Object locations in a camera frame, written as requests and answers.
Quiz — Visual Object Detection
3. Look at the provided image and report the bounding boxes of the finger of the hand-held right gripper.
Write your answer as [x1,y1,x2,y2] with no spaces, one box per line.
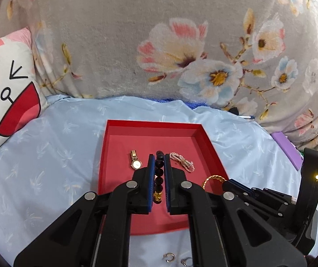
[228,178,294,204]
[222,182,287,220]

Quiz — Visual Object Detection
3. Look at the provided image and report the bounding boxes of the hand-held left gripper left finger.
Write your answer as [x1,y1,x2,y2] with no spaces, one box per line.
[14,154,155,267]

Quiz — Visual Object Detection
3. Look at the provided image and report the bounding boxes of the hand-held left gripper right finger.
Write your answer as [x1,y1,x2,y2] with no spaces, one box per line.
[164,154,306,267]

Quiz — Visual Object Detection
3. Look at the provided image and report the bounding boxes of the black bead bracelet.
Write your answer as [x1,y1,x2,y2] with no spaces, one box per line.
[154,150,165,204]

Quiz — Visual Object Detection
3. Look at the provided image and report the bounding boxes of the gold chain bracelet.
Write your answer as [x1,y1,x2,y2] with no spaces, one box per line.
[202,175,229,191]

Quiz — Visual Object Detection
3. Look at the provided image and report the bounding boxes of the red cardboard box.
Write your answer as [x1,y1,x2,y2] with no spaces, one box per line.
[98,119,230,236]

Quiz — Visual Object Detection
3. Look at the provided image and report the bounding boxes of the gold wrist watch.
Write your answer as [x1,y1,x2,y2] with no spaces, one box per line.
[130,150,143,170]

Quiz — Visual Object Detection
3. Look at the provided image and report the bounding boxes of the purple box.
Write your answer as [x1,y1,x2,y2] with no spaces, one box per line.
[271,131,304,172]

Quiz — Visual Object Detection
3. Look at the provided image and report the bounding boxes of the blue fuzzy cloth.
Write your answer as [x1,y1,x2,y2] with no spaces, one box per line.
[148,97,205,110]

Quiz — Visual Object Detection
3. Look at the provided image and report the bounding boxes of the light blue bed sheet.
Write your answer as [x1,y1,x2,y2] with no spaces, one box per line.
[0,95,318,267]

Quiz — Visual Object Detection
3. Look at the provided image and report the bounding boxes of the grey floral blanket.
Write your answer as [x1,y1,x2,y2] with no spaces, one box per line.
[0,0,318,156]

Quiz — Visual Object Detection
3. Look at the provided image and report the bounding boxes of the white cartoon face pillow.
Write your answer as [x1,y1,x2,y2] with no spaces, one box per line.
[0,28,50,164]

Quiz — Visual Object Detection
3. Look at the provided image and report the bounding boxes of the pink pearl bracelet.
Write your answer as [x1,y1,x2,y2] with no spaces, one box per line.
[169,152,195,173]

